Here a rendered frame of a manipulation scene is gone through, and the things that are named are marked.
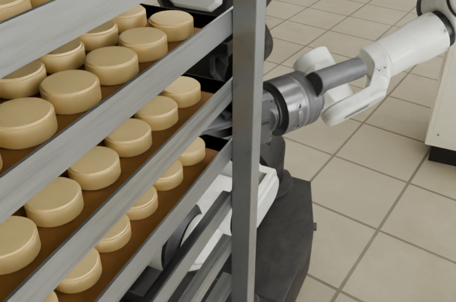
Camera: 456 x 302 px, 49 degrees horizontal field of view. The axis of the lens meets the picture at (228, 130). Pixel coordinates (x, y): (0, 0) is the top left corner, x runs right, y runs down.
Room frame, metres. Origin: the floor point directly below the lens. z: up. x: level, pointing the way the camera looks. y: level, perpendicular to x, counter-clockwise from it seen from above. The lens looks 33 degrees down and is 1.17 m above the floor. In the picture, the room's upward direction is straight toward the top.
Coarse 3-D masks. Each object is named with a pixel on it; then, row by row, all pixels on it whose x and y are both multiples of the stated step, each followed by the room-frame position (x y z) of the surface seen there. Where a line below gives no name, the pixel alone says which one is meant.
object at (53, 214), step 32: (160, 96) 0.52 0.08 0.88; (192, 96) 0.53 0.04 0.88; (128, 128) 0.45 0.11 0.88; (160, 128) 0.48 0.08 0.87; (96, 160) 0.39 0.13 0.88; (128, 160) 0.42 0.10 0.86; (64, 192) 0.35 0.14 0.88; (96, 192) 0.37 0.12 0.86; (0, 224) 0.31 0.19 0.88; (32, 224) 0.31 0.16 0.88; (64, 224) 0.33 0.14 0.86; (0, 256) 0.27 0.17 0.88; (32, 256) 0.28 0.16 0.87; (0, 288) 0.26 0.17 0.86
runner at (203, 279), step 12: (228, 240) 0.55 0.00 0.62; (216, 252) 0.55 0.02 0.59; (228, 252) 0.55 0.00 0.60; (204, 264) 0.53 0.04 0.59; (216, 264) 0.51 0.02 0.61; (204, 276) 0.48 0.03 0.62; (192, 288) 0.48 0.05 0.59; (204, 288) 0.48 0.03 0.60; (180, 300) 0.46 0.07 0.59; (192, 300) 0.44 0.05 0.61
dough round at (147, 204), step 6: (150, 192) 0.45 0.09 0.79; (156, 192) 0.46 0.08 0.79; (144, 198) 0.44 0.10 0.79; (150, 198) 0.44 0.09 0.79; (156, 198) 0.45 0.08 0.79; (138, 204) 0.43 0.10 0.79; (144, 204) 0.43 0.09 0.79; (150, 204) 0.44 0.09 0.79; (156, 204) 0.45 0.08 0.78; (132, 210) 0.43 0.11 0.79; (138, 210) 0.43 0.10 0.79; (144, 210) 0.43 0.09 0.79; (150, 210) 0.43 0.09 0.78; (132, 216) 0.43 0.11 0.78; (138, 216) 0.43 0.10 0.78; (144, 216) 0.43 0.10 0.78
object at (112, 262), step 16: (208, 160) 0.54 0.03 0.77; (192, 176) 0.51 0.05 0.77; (160, 192) 0.48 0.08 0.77; (176, 192) 0.48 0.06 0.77; (160, 208) 0.45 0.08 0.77; (144, 224) 0.42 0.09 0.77; (144, 240) 0.40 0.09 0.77; (112, 256) 0.37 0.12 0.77; (128, 256) 0.37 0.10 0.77; (112, 272) 0.35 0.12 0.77; (96, 288) 0.33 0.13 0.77
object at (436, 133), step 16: (448, 64) 1.58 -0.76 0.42; (448, 80) 1.57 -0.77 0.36; (448, 96) 1.57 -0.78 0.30; (432, 112) 1.59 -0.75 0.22; (448, 112) 1.56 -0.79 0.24; (432, 128) 1.58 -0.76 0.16; (448, 128) 1.56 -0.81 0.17; (432, 144) 1.57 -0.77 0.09; (448, 144) 1.55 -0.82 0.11; (432, 160) 1.59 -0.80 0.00; (448, 160) 1.57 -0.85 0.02
